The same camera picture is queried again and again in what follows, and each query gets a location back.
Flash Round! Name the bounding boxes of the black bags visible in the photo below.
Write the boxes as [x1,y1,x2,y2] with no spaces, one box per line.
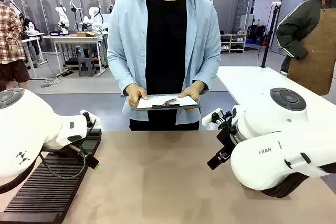
[247,24,269,46]

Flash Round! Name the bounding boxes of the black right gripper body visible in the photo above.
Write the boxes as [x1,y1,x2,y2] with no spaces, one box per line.
[215,115,238,157]

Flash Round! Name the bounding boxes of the person's left hand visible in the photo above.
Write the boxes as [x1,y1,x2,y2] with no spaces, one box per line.
[177,81,207,112]

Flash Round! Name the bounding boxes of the person's right hand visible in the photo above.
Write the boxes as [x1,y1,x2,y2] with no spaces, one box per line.
[125,82,149,109]

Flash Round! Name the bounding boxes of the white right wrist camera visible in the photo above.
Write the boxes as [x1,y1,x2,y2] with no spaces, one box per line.
[202,108,224,126]

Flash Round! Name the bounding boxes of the white workbench table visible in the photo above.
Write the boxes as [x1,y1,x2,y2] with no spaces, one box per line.
[41,33,108,77]

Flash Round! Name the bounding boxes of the person in brown apron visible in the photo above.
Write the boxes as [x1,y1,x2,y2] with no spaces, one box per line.
[275,0,336,97]

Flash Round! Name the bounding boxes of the white desk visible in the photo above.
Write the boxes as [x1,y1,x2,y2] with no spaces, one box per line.
[21,31,48,80]

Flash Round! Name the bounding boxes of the person's left forearm blue sleeve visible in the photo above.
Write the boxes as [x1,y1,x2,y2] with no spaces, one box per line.
[187,48,222,91]

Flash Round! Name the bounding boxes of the person's right forearm blue sleeve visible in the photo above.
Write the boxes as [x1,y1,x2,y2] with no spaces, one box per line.
[107,48,144,96]

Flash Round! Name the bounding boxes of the person in light blue shirt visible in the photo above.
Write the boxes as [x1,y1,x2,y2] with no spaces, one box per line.
[106,0,222,132]

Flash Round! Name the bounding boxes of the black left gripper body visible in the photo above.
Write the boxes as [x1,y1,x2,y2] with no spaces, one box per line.
[48,142,86,158]

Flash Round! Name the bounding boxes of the black camera stand pole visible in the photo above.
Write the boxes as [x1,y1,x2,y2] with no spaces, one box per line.
[260,1,282,68]

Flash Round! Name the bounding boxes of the grey step stool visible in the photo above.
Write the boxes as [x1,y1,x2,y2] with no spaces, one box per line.
[78,56,96,77]

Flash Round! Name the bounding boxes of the long black slotted rack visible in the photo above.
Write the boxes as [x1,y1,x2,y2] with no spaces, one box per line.
[0,129,102,222]

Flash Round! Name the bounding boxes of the person in plaid shirt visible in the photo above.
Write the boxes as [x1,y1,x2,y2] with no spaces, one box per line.
[0,0,31,92]

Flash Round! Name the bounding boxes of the black floor cables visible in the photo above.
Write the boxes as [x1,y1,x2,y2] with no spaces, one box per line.
[39,69,69,88]

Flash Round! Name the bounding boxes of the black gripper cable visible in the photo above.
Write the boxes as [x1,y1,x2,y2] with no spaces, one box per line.
[38,145,89,180]

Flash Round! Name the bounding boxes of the grey clipboard with white paper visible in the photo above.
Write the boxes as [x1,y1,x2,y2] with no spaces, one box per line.
[134,94,202,111]

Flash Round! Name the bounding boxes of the flat cardboard box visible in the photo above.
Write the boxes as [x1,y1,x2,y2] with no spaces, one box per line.
[76,31,99,38]

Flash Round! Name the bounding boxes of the white shoe shelf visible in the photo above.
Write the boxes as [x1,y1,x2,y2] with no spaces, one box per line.
[219,33,248,54]

